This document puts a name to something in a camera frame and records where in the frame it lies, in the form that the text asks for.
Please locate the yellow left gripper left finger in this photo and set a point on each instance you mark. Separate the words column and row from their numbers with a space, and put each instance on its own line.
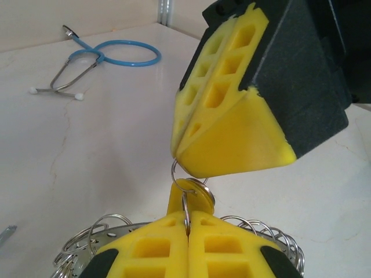
column 150, row 249

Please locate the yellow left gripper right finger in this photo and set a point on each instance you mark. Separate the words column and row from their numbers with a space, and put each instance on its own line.
column 226, row 249

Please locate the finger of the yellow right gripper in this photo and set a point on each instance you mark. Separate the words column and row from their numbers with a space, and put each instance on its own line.
column 246, row 130
column 191, row 87

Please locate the metal key holder with rings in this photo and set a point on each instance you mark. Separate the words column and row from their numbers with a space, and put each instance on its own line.
column 116, row 234

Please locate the metal split keyring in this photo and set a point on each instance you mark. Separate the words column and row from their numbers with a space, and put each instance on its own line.
column 187, row 220

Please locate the yellow key tag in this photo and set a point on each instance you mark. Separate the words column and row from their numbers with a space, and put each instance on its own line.
column 200, row 199

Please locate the blue stethoscope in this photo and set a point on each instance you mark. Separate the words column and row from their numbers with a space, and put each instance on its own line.
column 98, row 57

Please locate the aluminium frame post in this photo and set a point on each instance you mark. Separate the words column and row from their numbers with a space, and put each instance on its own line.
column 165, row 11

